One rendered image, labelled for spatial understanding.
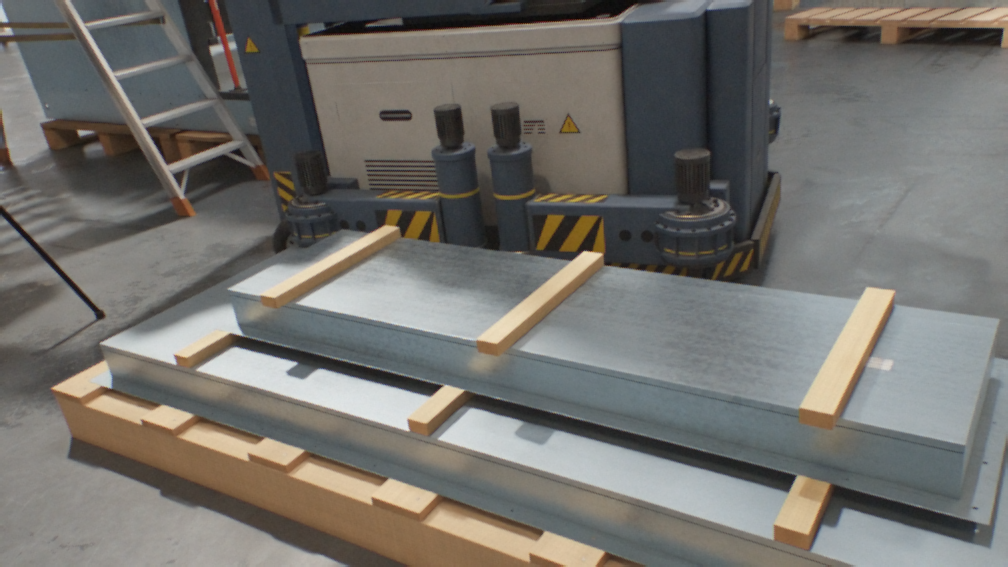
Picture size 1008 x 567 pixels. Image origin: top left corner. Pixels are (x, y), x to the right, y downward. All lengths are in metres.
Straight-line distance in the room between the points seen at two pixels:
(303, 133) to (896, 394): 2.17
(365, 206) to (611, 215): 0.80
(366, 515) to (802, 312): 0.96
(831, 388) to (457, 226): 1.39
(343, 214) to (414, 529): 1.31
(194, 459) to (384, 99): 1.26
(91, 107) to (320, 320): 4.13
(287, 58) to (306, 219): 0.58
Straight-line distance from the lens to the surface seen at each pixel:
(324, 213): 2.78
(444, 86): 2.67
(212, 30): 9.63
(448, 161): 2.49
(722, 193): 2.45
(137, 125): 4.31
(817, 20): 6.48
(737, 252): 2.60
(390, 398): 1.85
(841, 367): 1.54
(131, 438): 2.36
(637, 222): 2.37
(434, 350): 1.82
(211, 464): 2.13
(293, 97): 3.06
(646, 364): 1.60
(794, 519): 1.42
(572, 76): 2.51
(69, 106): 6.20
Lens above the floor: 1.19
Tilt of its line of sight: 25 degrees down
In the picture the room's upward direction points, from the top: 7 degrees counter-clockwise
